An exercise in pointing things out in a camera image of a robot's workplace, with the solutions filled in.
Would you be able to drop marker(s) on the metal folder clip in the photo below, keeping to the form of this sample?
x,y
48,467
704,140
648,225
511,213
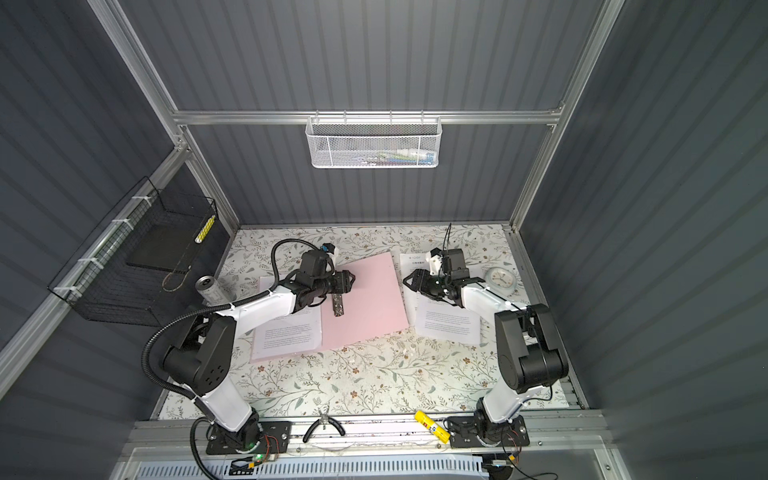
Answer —
x,y
337,305

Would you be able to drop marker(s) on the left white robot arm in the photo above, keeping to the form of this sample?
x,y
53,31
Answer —
x,y
198,363

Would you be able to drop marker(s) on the yellow marker in basket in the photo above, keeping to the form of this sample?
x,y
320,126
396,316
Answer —
x,y
205,229

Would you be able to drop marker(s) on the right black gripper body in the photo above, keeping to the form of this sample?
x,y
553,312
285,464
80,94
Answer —
x,y
440,285

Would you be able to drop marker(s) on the silver metal can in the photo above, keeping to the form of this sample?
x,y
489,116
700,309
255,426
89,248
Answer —
x,y
212,291

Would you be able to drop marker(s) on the printed paper sheet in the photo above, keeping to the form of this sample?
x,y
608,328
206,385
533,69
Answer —
x,y
408,264
442,321
286,336

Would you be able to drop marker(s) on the white round timer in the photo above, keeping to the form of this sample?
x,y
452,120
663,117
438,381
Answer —
x,y
501,280

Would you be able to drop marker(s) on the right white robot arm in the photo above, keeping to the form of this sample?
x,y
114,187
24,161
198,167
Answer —
x,y
530,352

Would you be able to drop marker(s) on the yellow glue tube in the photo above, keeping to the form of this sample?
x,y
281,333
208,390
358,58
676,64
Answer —
x,y
432,426

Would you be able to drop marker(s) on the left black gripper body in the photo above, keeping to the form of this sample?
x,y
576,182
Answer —
x,y
325,286

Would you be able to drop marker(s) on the black handled pliers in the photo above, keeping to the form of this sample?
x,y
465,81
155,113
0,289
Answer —
x,y
323,421

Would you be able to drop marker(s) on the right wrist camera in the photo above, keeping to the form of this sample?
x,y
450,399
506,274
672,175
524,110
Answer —
x,y
434,260

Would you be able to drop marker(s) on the white perforated cable tray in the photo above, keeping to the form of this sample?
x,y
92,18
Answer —
x,y
378,467

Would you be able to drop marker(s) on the white wire mesh basket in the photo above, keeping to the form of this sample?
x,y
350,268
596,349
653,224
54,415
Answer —
x,y
358,144

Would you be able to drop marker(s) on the pink file folder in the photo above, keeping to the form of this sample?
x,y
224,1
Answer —
x,y
373,308

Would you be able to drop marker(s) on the black wire mesh basket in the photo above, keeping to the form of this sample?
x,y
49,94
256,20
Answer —
x,y
137,271

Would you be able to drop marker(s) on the floral table mat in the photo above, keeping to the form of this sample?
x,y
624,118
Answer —
x,y
397,373

